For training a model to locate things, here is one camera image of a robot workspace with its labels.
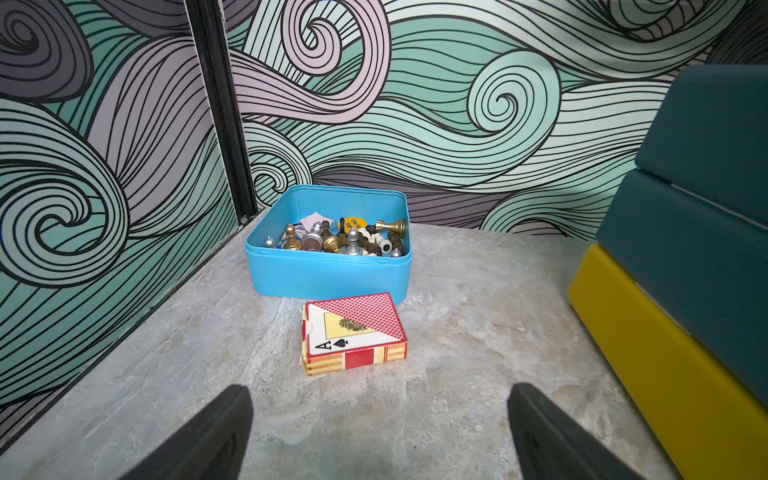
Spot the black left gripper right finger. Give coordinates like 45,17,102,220
507,383,640,479

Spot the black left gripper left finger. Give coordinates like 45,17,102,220
123,384,253,479

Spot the teal drawer cabinet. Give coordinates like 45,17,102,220
568,65,767,479

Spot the red playing card box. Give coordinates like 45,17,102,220
301,293,409,377

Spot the blue plastic box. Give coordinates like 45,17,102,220
245,185,414,304

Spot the silver chess piece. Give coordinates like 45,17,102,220
302,222,324,252

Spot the gold chess piece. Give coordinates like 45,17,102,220
375,218,409,238

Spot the black corner frame post left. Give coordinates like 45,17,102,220
184,0,258,226

